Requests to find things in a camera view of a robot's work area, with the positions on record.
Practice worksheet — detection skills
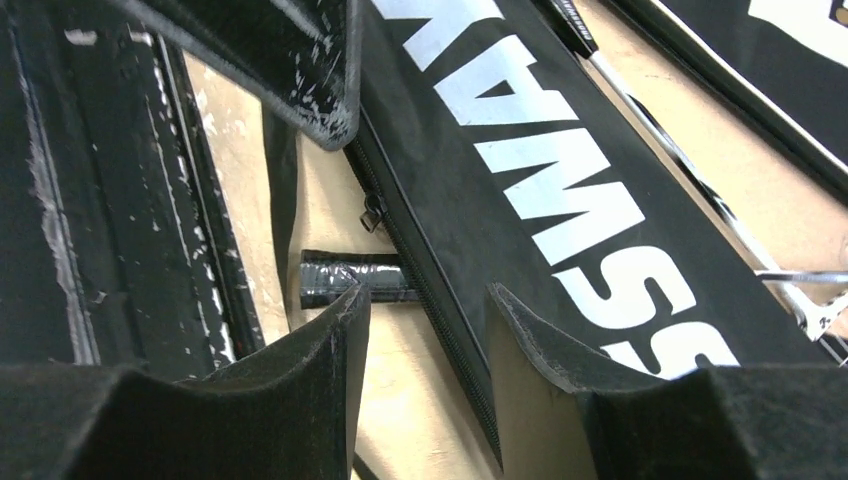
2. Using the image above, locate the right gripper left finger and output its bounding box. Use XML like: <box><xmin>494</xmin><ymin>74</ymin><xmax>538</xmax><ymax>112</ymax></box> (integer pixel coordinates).
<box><xmin>1</xmin><ymin>284</ymin><xmax>371</xmax><ymax>479</ymax></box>

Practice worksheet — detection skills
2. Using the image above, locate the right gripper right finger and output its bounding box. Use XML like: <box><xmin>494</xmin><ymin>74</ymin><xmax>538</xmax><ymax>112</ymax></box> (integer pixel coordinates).
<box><xmin>486</xmin><ymin>283</ymin><xmax>847</xmax><ymax>479</ymax></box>

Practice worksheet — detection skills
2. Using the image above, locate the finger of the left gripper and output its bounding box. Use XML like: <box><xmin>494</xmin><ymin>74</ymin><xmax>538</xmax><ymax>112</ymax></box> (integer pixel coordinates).
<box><xmin>116</xmin><ymin>0</ymin><xmax>363</xmax><ymax>151</ymax></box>

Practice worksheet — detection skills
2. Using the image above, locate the black racket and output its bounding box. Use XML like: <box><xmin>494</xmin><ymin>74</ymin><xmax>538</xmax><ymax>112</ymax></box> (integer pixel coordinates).
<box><xmin>534</xmin><ymin>0</ymin><xmax>847</xmax><ymax>368</ymax></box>
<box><xmin>299</xmin><ymin>250</ymin><xmax>419</xmax><ymax>309</ymax></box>

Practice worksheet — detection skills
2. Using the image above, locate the black racket bag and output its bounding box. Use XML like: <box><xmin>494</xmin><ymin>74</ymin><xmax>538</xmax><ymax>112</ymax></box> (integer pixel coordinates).
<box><xmin>610</xmin><ymin>0</ymin><xmax>847</xmax><ymax>203</ymax></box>
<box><xmin>261</xmin><ymin>0</ymin><xmax>829</xmax><ymax>465</ymax></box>

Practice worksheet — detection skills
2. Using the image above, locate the black racket under bag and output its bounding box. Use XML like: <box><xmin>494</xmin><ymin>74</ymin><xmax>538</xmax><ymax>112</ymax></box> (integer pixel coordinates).
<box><xmin>534</xmin><ymin>0</ymin><xmax>847</xmax><ymax>368</ymax></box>

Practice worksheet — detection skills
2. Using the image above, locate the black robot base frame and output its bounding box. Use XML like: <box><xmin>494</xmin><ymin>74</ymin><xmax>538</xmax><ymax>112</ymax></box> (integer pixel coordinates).
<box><xmin>1</xmin><ymin>1</ymin><xmax>265</xmax><ymax>380</ymax></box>

